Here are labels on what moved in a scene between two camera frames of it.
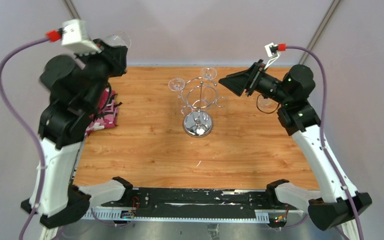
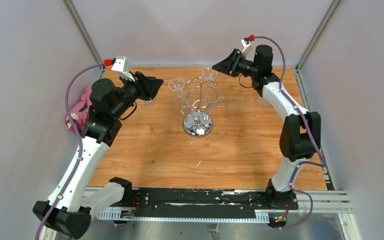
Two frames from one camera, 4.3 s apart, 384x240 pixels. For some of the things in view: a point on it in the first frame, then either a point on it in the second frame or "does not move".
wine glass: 208,73 does not move
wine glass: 119,38 to 146,104
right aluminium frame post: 330,12 does not move
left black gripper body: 107,60 to 137,91
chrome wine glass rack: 199,95 does not move
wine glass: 176,84 does not move
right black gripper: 236,83 to 230,65
